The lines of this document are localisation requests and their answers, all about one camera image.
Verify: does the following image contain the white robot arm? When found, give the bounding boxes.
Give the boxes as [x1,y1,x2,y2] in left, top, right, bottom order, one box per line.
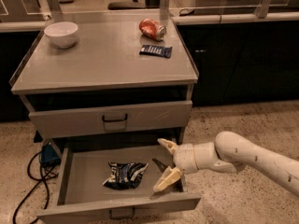
[153,132,299,196]

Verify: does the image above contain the blue power box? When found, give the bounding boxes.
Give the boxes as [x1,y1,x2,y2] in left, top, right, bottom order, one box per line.
[39,143,61,166]

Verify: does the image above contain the black drawer handle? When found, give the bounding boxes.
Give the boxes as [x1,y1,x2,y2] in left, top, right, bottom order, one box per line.
[108,207,135,220]
[102,113,128,123]

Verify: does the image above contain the grey drawer cabinet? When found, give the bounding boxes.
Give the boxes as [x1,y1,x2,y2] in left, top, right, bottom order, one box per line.
[8,10,200,147]

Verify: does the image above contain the black low wall cabinet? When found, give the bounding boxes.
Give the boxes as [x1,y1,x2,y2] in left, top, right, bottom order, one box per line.
[178,21,299,106]

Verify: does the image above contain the grey top drawer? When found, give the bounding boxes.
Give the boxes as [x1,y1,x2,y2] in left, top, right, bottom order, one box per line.
[29,101,192,138]

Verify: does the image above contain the open grey middle drawer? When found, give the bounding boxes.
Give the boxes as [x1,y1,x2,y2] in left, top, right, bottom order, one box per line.
[38,142,201,224]

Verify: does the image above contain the white ceramic bowl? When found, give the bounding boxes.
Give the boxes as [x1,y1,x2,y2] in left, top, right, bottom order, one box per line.
[44,21,78,49]

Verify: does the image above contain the blue chip bag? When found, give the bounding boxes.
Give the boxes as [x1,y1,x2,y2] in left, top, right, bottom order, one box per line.
[103,161,149,190]

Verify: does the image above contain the red soda can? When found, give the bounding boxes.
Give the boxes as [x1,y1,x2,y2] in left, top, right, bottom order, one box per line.
[139,19,166,41]

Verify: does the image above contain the black floor cable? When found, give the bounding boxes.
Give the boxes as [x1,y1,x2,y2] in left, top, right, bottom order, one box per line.
[12,151,60,224]

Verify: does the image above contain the black top drawer handle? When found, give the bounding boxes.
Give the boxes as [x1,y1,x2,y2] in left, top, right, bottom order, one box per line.
[102,113,128,123]

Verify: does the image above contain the black middle drawer handle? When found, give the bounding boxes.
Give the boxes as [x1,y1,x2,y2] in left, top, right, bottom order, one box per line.
[108,207,135,220]

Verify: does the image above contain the small blue snack packet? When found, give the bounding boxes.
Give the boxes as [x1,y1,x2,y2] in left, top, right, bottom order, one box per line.
[139,45,172,59]

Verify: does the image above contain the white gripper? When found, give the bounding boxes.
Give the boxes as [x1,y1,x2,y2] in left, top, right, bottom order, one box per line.
[153,138,218,192]

